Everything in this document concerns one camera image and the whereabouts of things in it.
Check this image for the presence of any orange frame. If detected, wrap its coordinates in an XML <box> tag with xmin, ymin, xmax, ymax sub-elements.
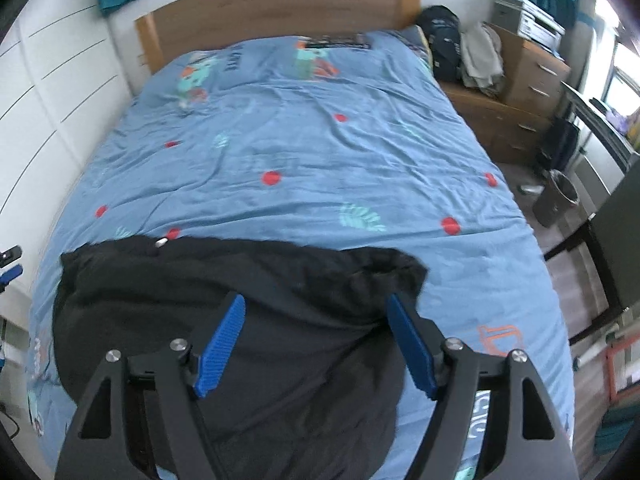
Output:
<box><xmin>604</xmin><ymin>334</ymin><xmax>640</xmax><ymax>407</ymax></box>

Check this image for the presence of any wooden dresser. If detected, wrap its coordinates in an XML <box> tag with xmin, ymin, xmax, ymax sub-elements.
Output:
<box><xmin>441</xmin><ymin>22</ymin><xmax>574</xmax><ymax>167</ymax></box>

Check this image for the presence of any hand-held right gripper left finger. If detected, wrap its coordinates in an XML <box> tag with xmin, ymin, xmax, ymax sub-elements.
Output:
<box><xmin>54</xmin><ymin>291</ymin><xmax>247</xmax><ymax>480</ymax></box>

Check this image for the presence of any blue printed duvet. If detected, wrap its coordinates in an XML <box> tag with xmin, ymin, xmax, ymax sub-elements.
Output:
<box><xmin>27</xmin><ymin>30</ymin><xmax>577</xmax><ymax>480</ymax></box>

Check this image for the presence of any side window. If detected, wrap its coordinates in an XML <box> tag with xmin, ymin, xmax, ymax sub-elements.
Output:
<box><xmin>597</xmin><ymin>0</ymin><xmax>640</xmax><ymax>116</ymax></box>

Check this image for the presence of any black garment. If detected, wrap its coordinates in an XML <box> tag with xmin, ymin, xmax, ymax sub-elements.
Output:
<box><xmin>52</xmin><ymin>235</ymin><xmax>430</xmax><ymax>480</ymax></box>

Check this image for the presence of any black bag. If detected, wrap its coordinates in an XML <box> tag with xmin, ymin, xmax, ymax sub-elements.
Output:
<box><xmin>537</xmin><ymin>117</ymin><xmax>582</xmax><ymax>174</ymax></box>

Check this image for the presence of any dark blue backpack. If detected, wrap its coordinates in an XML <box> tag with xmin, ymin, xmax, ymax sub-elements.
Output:
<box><xmin>415</xmin><ymin>5</ymin><xmax>464</xmax><ymax>84</ymax></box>

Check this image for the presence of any wooden headboard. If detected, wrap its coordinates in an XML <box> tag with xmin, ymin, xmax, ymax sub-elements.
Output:
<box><xmin>135</xmin><ymin>0</ymin><xmax>424</xmax><ymax>97</ymax></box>

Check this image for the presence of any black table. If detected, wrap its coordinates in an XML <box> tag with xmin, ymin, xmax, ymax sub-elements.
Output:
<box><xmin>542</xmin><ymin>160</ymin><xmax>640</xmax><ymax>347</ymax></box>

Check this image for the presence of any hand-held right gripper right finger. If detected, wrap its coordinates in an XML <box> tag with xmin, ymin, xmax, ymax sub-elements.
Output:
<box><xmin>385</xmin><ymin>291</ymin><xmax>582</xmax><ymax>480</ymax></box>

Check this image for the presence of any white printer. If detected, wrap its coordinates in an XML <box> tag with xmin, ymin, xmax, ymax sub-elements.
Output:
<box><xmin>490</xmin><ymin>0</ymin><xmax>567</xmax><ymax>52</ymax></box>

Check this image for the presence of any white wardrobe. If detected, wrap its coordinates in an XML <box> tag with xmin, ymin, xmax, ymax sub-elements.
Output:
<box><xmin>0</xmin><ymin>0</ymin><xmax>137</xmax><ymax>281</ymax></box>

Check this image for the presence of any black cable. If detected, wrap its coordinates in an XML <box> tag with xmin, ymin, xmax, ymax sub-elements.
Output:
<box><xmin>0</xmin><ymin>400</ymin><xmax>22</xmax><ymax>443</ymax></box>

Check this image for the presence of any grey trash bin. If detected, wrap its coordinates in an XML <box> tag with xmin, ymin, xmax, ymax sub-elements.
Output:
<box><xmin>532</xmin><ymin>169</ymin><xmax>581</xmax><ymax>229</ymax></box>

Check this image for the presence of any teal cloth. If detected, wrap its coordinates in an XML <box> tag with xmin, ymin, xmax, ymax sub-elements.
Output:
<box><xmin>594</xmin><ymin>400</ymin><xmax>640</xmax><ymax>457</ymax></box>

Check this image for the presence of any beige cloth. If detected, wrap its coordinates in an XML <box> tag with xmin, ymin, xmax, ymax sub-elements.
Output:
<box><xmin>458</xmin><ymin>22</ymin><xmax>507</xmax><ymax>97</ymax></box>

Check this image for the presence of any grey desk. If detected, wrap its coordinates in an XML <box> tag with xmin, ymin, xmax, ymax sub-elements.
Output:
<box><xmin>559</xmin><ymin>82</ymin><xmax>640</xmax><ymax>173</ymax></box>

